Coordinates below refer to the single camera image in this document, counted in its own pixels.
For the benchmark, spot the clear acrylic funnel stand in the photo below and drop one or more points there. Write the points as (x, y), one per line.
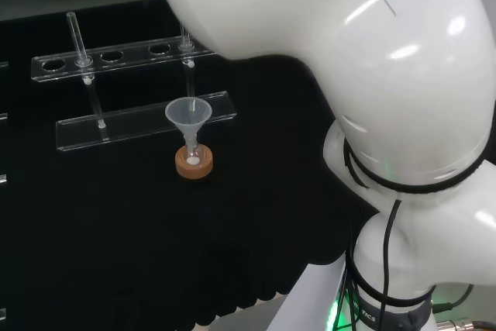
(131, 131)

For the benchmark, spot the black bench cloth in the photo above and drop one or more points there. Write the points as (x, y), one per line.
(116, 230)

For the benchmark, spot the small clear round-bottom flask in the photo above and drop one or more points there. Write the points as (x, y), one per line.
(192, 156)

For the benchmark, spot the translucent plastic funnel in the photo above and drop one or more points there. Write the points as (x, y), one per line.
(186, 112)

